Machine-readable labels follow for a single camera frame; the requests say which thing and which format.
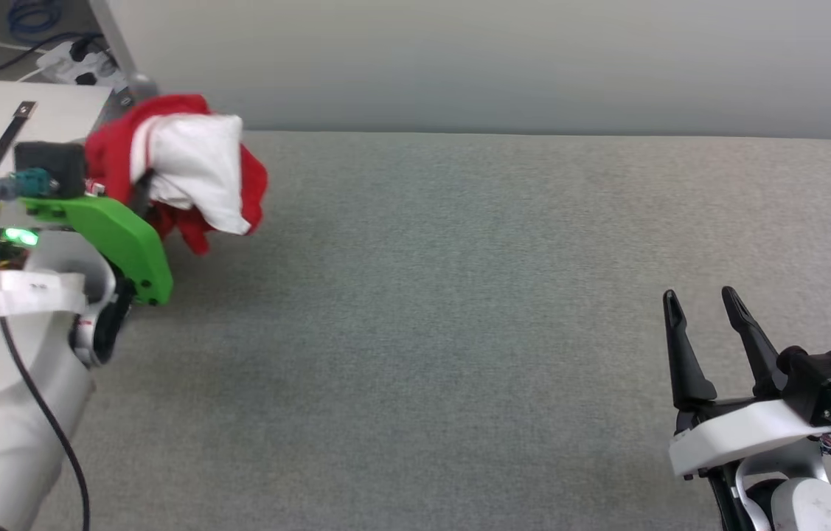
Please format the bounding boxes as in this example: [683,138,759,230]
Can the teal left camera connector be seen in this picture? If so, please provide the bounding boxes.
[0,168,60,202]

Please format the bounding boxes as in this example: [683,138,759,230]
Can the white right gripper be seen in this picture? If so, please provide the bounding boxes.
[662,285,831,480]

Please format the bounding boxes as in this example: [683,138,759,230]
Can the grey metal pole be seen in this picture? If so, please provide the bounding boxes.
[87,0,162,104]

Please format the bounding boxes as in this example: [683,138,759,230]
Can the black strap handle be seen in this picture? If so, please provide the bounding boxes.
[0,101,38,193]

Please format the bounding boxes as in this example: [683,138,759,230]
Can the white paper tag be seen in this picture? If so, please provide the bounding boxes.
[0,268,88,317]

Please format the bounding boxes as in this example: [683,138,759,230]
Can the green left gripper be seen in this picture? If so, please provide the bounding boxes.
[19,170,175,308]

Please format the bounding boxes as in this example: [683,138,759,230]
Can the blue coiled cable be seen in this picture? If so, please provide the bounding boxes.
[7,0,63,35]

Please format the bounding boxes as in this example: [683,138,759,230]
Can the white box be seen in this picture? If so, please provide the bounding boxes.
[0,80,114,231]

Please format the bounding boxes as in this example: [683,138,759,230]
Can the red and white basketball jersey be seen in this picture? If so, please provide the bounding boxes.
[83,94,269,256]

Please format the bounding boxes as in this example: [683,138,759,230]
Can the white power strip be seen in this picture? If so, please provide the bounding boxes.
[32,35,130,95]

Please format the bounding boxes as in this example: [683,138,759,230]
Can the black floor cable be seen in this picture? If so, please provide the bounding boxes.
[0,31,102,80]

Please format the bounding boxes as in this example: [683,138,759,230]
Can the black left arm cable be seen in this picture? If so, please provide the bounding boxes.
[0,193,91,531]

